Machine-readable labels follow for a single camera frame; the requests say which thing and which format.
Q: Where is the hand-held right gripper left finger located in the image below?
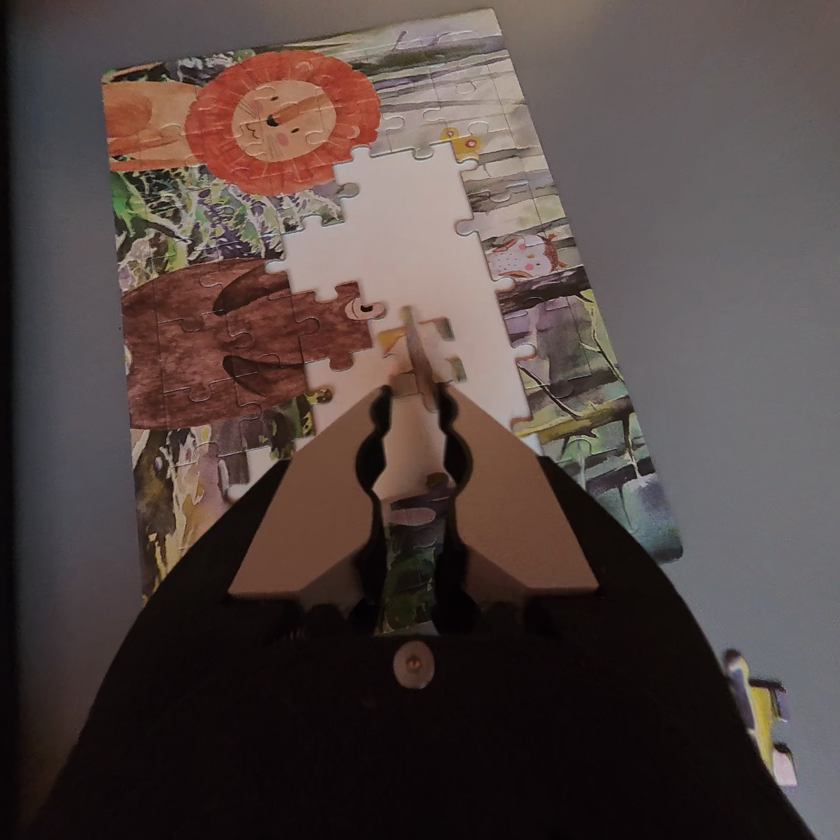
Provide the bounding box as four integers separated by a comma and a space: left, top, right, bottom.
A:
230, 386, 395, 634

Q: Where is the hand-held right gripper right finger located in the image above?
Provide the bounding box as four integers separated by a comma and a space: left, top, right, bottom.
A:
433, 384, 599, 634

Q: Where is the yellow-marked jigsaw piece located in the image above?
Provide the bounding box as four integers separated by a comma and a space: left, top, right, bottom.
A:
379, 305, 468, 413

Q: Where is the partly assembled jigsaw puzzle board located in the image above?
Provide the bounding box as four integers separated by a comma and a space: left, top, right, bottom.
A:
101, 8, 683, 636

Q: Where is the group of puzzle pieces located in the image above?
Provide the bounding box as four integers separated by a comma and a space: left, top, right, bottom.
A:
722, 650, 798, 788

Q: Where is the grey desk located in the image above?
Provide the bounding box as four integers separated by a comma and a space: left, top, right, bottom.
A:
0, 0, 840, 840

